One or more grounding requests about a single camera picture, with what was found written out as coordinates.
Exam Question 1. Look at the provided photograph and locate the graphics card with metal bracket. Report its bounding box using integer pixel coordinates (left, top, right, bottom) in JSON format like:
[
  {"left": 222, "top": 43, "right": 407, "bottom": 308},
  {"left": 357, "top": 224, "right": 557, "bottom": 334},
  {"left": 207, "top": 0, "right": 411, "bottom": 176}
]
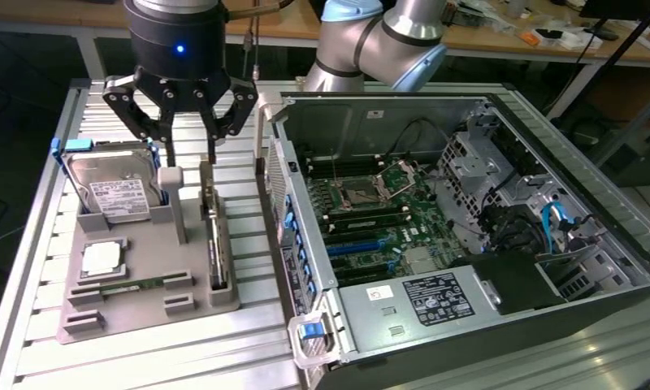
[{"left": 198, "top": 156, "right": 230, "bottom": 291}]

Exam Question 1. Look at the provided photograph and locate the silver chipset heatsink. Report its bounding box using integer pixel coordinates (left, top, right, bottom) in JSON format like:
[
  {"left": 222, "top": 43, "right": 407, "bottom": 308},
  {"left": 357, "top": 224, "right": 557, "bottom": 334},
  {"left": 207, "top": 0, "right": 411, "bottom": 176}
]
[{"left": 403, "top": 248, "right": 446, "bottom": 274}]

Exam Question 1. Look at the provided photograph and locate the metal socket cover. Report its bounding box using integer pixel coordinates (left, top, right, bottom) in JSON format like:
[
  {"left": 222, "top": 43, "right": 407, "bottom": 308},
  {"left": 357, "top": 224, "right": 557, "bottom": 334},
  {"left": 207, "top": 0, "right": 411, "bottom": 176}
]
[{"left": 374, "top": 160, "right": 419, "bottom": 201}]

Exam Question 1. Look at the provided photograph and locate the silver CPU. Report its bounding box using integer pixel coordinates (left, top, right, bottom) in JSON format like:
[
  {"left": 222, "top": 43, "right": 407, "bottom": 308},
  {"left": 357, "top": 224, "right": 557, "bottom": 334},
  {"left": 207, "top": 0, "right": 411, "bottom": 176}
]
[{"left": 81, "top": 242, "right": 125, "bottom": 274}]

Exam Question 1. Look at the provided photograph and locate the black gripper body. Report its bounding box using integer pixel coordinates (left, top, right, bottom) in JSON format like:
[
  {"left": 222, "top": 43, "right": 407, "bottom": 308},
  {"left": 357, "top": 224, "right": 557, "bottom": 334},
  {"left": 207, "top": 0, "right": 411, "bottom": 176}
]
[{"left": 125, "top": 0, "right": 234, "bottom": 114}]

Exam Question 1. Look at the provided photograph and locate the grey bracket with blue latch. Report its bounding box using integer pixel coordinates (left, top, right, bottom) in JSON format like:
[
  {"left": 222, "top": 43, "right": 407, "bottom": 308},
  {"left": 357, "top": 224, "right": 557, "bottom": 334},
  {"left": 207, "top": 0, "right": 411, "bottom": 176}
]
[{"left": 286, "top": 311, "right": 341, "bottom": 370}]

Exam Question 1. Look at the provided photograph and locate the silver hard disk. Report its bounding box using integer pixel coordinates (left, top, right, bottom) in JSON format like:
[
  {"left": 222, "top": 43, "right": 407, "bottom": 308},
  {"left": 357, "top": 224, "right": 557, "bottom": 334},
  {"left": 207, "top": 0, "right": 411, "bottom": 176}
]
[{"left": 66, "top": 149, "right": 161, "bottom": 223}]

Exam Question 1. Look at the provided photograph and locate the green motherboard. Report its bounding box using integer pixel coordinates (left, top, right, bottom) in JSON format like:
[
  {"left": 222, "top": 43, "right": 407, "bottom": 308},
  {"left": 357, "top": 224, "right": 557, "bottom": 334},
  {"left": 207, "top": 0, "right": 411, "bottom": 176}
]
[{"left": 302, "top": 157, "right": 470, "bottom": 286}]

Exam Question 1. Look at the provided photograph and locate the grey printed corner bracket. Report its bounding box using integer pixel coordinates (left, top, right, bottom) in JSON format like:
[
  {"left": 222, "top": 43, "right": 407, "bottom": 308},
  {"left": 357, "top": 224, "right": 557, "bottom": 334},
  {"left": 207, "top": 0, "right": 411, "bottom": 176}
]
[{"left": 254, "top": 92, "right": 297, "bottom": 124}]

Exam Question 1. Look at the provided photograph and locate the green RAM stick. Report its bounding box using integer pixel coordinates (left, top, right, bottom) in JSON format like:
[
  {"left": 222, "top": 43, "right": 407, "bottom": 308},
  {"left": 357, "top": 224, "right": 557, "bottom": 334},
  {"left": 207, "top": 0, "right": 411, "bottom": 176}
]
[{"left": 99, "top": 278, "right": 166, "bottom": 292}]

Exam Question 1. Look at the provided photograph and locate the grey power supply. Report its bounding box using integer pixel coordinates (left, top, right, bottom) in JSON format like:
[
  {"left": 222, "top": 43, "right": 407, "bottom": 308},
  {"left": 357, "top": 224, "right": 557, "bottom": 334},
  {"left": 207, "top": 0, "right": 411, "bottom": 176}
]
[{"left": 337, "top": 266, "right": 503, "bottom": 355}]

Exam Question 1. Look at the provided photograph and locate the black looped wire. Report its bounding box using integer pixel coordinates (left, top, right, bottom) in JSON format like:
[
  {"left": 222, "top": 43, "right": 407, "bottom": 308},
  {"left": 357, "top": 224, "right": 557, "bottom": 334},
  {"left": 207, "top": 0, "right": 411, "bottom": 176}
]
[{"left": 393, "top": 117, "right": 449, "bottom": 156}]

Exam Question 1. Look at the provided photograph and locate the black installed RAM stick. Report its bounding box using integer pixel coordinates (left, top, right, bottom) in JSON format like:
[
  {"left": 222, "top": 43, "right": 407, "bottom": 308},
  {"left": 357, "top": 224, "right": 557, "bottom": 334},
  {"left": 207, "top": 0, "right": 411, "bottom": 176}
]
[{"left": 327, "top": 216, "right": 406, "bottom": 234}]

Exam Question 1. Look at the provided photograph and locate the wooden desk with white frame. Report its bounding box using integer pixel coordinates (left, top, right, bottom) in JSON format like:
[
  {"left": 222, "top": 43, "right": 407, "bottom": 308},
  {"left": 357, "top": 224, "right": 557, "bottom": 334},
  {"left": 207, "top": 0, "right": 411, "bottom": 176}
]
[{"left": 0, "top": 0, "right": 650, "bottom": 68}]

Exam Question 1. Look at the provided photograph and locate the CPU socket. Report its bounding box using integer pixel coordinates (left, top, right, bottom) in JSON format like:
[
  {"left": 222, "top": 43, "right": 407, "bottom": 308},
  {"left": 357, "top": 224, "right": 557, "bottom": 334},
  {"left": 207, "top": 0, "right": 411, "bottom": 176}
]
[{"left": 338, "top": 178, "right": 381, "bottom": 209}]

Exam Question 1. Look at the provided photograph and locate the blue expansion slot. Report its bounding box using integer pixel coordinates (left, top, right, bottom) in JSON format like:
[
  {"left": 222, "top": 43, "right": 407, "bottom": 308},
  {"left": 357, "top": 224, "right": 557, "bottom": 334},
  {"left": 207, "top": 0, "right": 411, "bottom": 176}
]
[{"left": 326, "top": 239, "right": 386, "bottom": 257}]

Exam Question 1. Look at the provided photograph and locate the blue disk caddy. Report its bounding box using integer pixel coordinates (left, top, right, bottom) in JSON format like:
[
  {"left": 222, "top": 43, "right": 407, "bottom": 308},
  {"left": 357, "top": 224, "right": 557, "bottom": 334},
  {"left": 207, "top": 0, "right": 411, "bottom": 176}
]
[{"left": 49, "top": 136, "right": 169, "bottom": 215}]

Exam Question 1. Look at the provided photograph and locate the black slanted stand pole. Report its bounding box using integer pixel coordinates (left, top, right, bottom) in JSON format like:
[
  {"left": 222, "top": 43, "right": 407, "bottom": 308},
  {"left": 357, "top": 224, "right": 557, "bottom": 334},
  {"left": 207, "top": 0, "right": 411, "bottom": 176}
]
[{"left": 592, "top": 0, "right": 650, "bottom": 158}]

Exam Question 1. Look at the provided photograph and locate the hanging cable with metal plug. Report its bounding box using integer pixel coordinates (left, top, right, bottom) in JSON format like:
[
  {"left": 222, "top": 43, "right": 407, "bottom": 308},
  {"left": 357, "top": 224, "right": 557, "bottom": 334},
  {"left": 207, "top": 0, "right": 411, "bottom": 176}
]
[{"left": 241, "top": 7, "right": 263, "bottom": 83}]

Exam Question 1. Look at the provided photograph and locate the metal disk bay cage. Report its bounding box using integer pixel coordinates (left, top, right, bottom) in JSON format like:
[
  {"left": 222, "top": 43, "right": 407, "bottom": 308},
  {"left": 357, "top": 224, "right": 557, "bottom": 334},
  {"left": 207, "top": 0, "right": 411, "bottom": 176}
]
[{"left": 437, "top": 129, "right": 527, "bottom": 245}]

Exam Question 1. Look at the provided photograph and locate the grey parts rack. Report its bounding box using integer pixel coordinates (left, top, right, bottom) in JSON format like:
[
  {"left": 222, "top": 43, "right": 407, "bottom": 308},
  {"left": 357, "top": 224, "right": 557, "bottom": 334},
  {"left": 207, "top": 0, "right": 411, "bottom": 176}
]
[{"left": 55, "top": 164, "right": 242, "bottom": 345}]

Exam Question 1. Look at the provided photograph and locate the black open PC case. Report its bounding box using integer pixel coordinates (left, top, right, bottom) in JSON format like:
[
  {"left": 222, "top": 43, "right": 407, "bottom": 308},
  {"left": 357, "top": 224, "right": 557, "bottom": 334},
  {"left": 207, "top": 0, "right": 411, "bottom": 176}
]
[{"left": 253, "top": 91, "right": 650, "bottom": 390}]

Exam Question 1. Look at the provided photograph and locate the blue data wire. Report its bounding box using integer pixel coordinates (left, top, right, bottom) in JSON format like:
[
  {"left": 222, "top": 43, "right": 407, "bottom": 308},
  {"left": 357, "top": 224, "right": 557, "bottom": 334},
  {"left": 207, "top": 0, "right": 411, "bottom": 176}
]
[{"left": 538, "top": 201, "right": 582, "bottom": 256}]

